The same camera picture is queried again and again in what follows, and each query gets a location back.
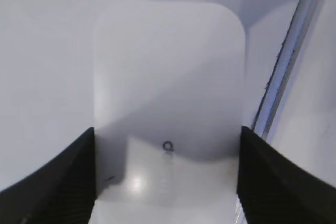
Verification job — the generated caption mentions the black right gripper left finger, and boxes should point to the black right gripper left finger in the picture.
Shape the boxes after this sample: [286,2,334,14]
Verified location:
[1,127,95,223]

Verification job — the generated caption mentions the white whiteboard eraser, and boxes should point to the white whiteboard eraser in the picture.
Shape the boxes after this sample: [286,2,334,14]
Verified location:
[90,1,245,223]

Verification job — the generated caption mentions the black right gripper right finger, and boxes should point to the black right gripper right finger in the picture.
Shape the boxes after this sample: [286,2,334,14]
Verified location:
[237,126,335,223]

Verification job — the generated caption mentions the white aluminium-framed whiteboard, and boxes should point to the white aluminium-framed whiteboard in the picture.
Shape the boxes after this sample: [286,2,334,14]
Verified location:
[1,0,335,191]

